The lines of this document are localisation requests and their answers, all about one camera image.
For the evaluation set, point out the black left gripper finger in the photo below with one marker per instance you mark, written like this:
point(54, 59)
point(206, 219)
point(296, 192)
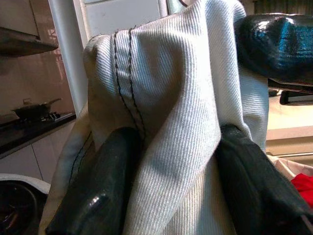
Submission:
point(276, 46)
point(254, 186)
point(97, 186)

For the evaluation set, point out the white twill garment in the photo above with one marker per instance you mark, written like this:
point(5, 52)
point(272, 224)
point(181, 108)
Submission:
point(171, 98)

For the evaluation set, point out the white washing machine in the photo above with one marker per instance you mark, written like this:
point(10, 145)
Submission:
point(17, 203)

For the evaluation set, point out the red cloth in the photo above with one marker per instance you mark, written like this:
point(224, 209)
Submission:
point(304, 187)

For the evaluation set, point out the white kitchen cabinet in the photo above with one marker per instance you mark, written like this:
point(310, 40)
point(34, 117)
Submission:
point(36, 156)

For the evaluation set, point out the black gas stove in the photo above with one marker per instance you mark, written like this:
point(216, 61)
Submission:
point(46, 118)

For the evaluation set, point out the black frying pan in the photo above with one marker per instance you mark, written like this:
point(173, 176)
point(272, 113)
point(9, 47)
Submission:
point(36, 109)

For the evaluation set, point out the steel range hood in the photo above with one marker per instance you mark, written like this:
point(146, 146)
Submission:
point(22, 42)

